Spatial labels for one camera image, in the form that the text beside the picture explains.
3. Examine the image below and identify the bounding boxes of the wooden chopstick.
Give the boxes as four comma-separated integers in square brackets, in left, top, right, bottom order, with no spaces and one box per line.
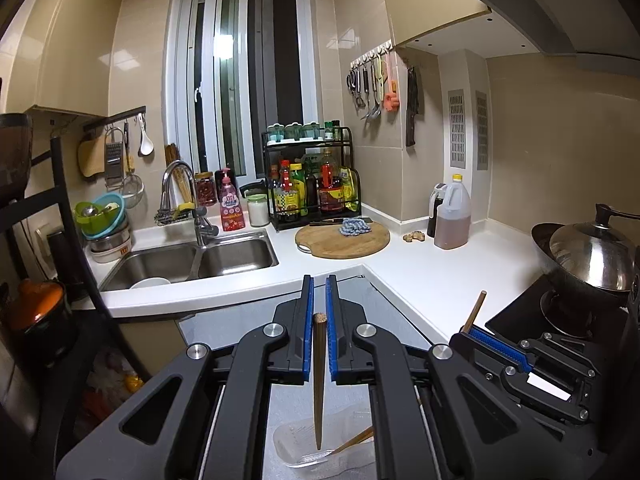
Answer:
[460,290,487,334]
[329,426,374,456]
[312,313,328,450]

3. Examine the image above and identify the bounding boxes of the clear plastic utensil holder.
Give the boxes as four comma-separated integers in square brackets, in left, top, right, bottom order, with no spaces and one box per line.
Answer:
[272,401,375,477]

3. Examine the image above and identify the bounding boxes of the chrome kitchen faucet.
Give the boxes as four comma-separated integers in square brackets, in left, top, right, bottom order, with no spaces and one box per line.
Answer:
[154,159,219,248]

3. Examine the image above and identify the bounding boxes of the black gas stove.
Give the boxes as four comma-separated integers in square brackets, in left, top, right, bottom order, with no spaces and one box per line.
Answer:
[485,276,627,351]

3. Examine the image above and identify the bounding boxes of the round wooden cutting board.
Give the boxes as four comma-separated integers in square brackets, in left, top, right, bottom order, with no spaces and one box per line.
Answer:
[295,222,390,260]

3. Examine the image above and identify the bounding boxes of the blue dish cloth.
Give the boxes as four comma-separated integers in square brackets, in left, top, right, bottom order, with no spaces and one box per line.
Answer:
[338,217,373,237]

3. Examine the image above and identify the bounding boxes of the black wok with lid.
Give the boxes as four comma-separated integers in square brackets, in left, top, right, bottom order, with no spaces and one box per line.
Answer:
[530,203,639,301]

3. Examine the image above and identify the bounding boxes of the ginger root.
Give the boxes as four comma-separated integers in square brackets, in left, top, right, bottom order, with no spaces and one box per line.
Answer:
[402,231,426,243]

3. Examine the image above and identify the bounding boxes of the plastic oil jug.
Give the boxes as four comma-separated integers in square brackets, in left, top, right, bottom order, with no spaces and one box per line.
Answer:
[434,174,472,250]

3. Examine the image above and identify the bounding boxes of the white jar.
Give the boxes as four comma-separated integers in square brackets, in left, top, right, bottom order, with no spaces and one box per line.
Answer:
[247,193,270,228]

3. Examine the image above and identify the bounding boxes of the stainless steel sink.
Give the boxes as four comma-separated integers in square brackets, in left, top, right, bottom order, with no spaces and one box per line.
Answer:
[100,231,279,292]

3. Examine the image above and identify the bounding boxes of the black condiment rack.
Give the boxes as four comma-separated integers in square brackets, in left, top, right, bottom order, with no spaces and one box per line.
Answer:
[262,122,361,231]

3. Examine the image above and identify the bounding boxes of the pink dish soap bottle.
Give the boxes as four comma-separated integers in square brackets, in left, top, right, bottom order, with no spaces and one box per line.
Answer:
[218,168,245,232]

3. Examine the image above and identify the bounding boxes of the red jar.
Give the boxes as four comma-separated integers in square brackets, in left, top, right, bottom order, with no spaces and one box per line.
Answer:
[194,171,216,207]

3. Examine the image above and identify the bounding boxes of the orange pot lid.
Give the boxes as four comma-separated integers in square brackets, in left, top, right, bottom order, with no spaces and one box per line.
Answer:
[4,280,64,330]

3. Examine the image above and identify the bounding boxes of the green and blue basins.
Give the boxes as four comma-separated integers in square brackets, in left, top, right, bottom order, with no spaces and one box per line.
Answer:
[73,192,126,240]

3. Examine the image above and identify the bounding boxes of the black cleaver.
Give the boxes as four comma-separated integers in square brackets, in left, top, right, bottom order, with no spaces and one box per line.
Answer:
[405,67,420,148]

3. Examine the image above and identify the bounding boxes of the hanging scissors and tools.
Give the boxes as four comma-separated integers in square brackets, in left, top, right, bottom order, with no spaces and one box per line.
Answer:
[346,58,382,122]

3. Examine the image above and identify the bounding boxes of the hanging orange peeler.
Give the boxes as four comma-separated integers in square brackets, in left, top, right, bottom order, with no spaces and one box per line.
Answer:
[383,52,400,113]

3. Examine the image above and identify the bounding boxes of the hanging white ladle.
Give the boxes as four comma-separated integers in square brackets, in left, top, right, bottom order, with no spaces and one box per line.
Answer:
[137,113,154,157]

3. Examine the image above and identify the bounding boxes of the black metal shelf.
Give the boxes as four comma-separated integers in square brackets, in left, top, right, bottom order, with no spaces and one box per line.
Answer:
[1,136,151,382]

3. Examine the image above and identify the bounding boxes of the hanging metal grater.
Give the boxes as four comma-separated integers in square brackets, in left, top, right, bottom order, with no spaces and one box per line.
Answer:
[104,126,124,190]

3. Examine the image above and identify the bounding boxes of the range hood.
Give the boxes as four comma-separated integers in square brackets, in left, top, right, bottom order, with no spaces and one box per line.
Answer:
[480,0,639,77]

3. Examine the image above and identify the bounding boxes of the brown bowl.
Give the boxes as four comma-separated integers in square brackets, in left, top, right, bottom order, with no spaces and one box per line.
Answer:
[0,113,32,202]

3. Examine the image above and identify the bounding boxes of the window frame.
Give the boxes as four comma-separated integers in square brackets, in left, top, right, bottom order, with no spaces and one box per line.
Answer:
[163,0,320,184]

